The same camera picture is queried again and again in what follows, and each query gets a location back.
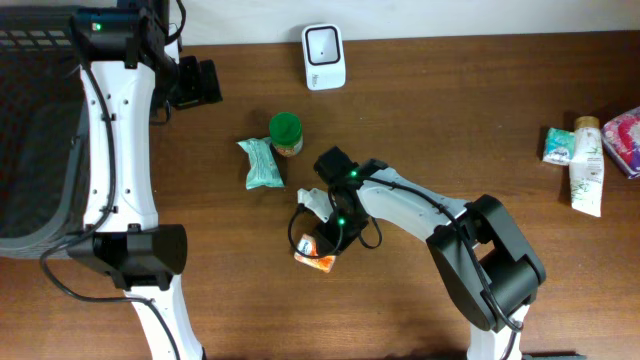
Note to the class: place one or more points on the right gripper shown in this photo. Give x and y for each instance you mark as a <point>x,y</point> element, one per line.
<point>330,237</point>

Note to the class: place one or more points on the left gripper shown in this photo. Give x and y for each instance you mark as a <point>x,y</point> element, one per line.
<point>198,89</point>

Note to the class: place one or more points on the orange tissue pack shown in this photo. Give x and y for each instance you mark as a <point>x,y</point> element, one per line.
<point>307,253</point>

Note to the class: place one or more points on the teal wipes packet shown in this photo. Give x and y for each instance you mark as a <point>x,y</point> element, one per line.
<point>263,168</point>

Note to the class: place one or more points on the green lid jar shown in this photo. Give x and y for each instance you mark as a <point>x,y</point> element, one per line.
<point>286,134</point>

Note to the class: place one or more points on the small teal tissue pack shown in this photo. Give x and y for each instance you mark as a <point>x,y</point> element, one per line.
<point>559,147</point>

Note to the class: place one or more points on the white tube with tan cap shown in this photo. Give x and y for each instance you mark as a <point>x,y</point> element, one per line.
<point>586,168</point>

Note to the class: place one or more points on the purple red pad pack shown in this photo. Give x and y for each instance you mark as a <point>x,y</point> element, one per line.
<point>621,141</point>

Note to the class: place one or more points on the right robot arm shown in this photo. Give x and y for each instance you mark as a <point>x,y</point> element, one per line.
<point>489,269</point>

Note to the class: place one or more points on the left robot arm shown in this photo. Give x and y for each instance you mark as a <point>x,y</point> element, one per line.
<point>131,68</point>

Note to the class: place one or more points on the white barcode scanner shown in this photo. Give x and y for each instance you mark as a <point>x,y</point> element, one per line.
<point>324,58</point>

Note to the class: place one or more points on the grey plastic mesh basket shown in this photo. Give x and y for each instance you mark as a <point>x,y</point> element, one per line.
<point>44,131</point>

